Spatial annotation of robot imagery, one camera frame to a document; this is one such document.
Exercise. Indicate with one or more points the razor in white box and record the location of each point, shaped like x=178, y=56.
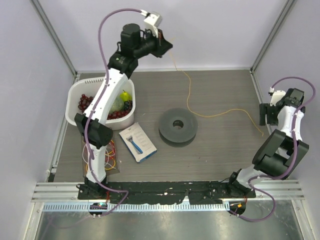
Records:
x=138, y=143

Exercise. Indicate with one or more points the black mounting base plate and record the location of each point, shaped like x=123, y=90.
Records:
x=162, y=192

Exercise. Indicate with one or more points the aluminium rail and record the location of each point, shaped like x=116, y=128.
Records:
x=67, y=191

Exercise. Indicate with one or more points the clear tray of cables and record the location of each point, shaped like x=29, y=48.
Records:
x=110, y=162

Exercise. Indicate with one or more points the grey perforated cable spool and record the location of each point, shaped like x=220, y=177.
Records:
x=177, y=127

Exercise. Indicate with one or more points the white plastic basket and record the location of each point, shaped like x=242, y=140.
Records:
x=90, y=87

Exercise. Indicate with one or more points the dark red grape bunch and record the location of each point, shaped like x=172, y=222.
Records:
x=84, y=102

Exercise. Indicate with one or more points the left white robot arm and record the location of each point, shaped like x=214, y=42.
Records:
x=134, y=44

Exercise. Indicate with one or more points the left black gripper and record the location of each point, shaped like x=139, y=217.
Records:
x=162, y=46

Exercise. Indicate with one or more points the white slotted cable duct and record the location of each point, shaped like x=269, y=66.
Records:
x=87, y=206

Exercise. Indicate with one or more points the green netted melon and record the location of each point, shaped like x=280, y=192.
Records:
x=117, y=105

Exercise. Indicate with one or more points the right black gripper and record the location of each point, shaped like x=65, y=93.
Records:
x=265, y=108

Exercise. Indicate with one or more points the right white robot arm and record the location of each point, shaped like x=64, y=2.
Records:
x=275, y=155

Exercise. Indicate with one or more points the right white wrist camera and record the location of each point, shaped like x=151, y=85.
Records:
x=276, y=95

